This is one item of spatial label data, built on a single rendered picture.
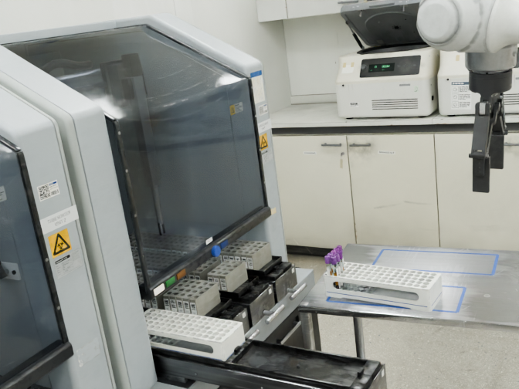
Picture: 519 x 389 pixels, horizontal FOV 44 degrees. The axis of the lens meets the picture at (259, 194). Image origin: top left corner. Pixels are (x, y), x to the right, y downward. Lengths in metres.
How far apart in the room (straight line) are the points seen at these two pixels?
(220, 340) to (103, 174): 0.47
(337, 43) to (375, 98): 0.83
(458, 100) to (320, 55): 1.24
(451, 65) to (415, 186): 0.70
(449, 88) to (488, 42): 2.51
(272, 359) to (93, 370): 0.41
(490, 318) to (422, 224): 2.19
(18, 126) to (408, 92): 2.62
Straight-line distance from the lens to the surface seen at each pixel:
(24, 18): 2.80
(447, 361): 3.02
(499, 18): 1.04
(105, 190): 1.45
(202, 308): 1.75
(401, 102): 3.63
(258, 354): 1.58
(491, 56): 1.21
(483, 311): 1.67
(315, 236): 4.08
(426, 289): 1.64
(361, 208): 3.88
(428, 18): 1.02
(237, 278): 1.89
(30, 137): 1.31
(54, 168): 1.35
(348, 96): 3.74
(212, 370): 1.56
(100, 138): 1.43
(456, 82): 3.54
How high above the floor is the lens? 1.60
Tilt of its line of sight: 16 degrees down
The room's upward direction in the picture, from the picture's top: 8 degrees counter-clockwise
